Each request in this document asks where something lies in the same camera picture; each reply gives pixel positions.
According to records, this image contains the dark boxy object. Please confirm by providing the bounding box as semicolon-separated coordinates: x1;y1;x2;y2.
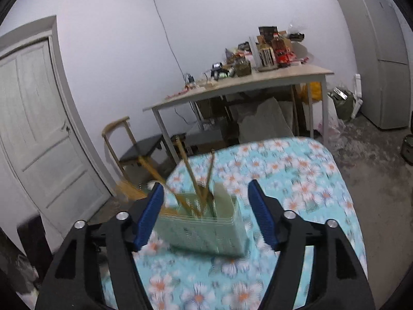
16;215;54;281

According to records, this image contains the blue floral tablecloth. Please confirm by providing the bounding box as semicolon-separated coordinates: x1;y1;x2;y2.
101;137;368;310

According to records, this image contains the brown cardboard box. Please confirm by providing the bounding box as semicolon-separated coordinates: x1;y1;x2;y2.
195;98;239;146

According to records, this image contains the white plastic bag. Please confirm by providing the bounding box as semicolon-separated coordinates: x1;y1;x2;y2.
318;116;339;139

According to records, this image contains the white slotted holder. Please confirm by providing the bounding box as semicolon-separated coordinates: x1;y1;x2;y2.
257;43;279;72

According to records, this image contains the bamboo chopstick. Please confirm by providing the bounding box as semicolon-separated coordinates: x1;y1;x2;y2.
161;182;194;216
171;192;197;217
174;136;204;217
202;149;216;217

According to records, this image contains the red bottle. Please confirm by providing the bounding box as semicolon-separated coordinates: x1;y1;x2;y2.
273;34;291;67

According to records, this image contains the yellow straw broom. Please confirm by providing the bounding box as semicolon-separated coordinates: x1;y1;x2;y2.
114;155;168;202

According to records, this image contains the cream round rice paddle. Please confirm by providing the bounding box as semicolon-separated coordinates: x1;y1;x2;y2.
211;182;237;220

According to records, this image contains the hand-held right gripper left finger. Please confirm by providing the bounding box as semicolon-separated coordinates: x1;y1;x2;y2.
34;182;165;310

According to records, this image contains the yellow plastic bag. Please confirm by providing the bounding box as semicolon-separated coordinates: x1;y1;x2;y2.
300;82;323;104

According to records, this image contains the thin wall cable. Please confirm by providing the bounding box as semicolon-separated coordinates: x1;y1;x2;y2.
150;0;194;81

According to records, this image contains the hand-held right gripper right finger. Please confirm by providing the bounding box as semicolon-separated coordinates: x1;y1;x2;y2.
247;179;376;310

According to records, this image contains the white board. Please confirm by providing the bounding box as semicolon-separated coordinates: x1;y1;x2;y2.
354;74;364;117

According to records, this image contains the brown glass jar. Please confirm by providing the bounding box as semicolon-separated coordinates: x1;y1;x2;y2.
234;56;252;77

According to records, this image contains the wooden chair black seat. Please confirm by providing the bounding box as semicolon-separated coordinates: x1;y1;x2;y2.
102;116;170;181

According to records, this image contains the white panelled door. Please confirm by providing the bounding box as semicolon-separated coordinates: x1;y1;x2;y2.
0;16;113;243

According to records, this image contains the grey sack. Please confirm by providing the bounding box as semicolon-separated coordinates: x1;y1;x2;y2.
237;98;294;143

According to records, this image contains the green jerry can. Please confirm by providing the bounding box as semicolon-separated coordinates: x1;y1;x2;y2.
329;87;355;120

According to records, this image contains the green perforated utensil basket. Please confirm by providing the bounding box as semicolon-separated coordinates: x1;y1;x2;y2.
154;192;249;259

